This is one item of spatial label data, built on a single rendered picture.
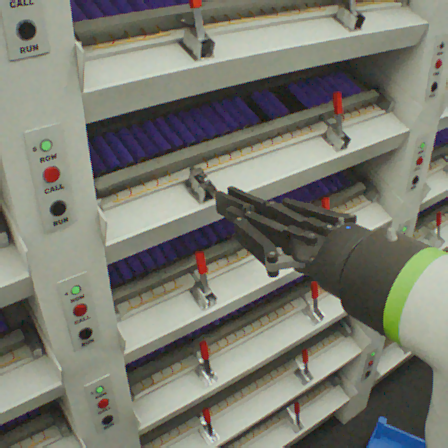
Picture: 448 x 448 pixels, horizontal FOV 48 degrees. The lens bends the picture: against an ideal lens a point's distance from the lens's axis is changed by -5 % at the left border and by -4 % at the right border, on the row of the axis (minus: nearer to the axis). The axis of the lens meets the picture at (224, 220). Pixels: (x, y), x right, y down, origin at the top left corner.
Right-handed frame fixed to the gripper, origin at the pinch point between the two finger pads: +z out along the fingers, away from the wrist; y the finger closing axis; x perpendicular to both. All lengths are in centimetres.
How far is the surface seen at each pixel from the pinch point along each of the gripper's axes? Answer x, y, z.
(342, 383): -76, 44, 22
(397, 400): -92, 64, 17
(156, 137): 6.0, -1.6, 17.0
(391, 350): -78, 66, 23
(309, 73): 8.6, 32.3, 20.6
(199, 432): -58, -1, 19
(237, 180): -0.9, 6.1, 8.9
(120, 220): -0.6, -12.2, 9.2
